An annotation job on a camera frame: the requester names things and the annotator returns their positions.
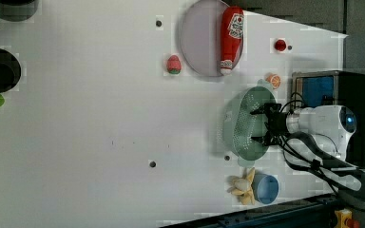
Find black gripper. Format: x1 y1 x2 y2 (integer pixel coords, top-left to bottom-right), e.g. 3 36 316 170
250 103 289 146

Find blue plastic cup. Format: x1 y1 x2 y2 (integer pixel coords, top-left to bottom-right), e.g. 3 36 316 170
252 173 279 204

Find round grey plate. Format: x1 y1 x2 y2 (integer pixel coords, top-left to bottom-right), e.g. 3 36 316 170
179 0 244 77

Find yellow red emergency button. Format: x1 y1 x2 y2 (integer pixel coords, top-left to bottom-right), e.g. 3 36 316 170
335 209 360 228

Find small red ball toy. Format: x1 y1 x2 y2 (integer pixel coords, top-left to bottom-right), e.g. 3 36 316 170
274 39 287 52

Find green plastic strainer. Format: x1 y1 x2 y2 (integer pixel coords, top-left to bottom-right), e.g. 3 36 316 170
222 80 276 168

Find orange slice toy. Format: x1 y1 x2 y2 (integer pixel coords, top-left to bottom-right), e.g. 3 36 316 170
266 74 281 89

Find red strawberry toy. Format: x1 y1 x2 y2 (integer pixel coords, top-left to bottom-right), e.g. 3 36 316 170
166 55 182 75

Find red plush ketchup bottle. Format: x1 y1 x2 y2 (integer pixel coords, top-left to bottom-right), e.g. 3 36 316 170
220 6 244 75

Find dark grey bowl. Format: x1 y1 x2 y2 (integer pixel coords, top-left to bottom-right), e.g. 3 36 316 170
0 0 40 22

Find plush peeled banana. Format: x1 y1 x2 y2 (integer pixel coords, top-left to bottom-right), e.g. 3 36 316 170
227 167 256 205

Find blue toy oven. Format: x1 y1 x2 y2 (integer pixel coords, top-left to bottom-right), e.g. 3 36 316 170
292 70 365 166

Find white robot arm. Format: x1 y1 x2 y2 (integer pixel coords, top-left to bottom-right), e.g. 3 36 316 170
251 103 365 203

